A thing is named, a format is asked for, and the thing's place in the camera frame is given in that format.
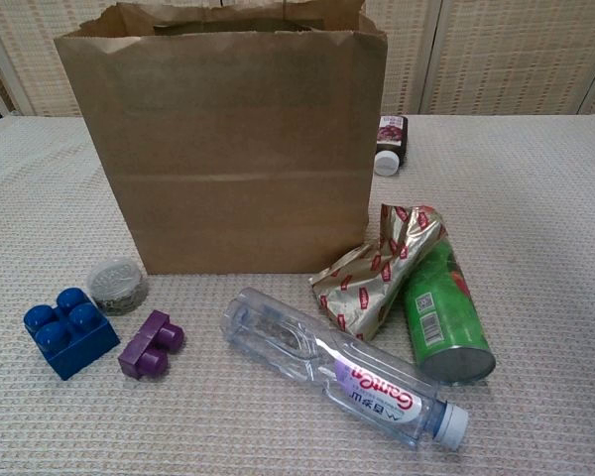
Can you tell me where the dark juice bottle white cap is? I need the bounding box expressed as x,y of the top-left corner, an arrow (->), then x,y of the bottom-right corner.
374,115 -> 409,178

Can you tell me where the blue building block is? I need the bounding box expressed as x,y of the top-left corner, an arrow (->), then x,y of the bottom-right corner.
23,287 -> 122,382

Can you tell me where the small round clear container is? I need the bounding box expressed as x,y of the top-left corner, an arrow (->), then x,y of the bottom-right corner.
85,256 -> 150,317

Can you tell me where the bamboo folding screen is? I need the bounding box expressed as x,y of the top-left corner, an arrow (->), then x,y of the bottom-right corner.
0,0 -> 595,120

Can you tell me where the brown paper bag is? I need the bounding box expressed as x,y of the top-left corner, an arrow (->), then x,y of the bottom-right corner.
53,0 -> 389,276

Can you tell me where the clear plastic water bottle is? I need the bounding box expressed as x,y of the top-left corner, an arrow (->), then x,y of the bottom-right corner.
219,286 -> 470,451

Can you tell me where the green chips can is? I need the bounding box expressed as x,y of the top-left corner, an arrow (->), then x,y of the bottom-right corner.
402,236 -> 497,387

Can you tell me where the purple building block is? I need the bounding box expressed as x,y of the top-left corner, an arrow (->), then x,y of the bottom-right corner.
117,309 -> 185,381

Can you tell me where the white woven tablecloth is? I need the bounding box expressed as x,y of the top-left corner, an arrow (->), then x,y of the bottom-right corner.
0,113 -> 595,476

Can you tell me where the gold red snack wrapper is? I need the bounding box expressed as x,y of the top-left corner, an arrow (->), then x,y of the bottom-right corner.
309,202 -> 447,341

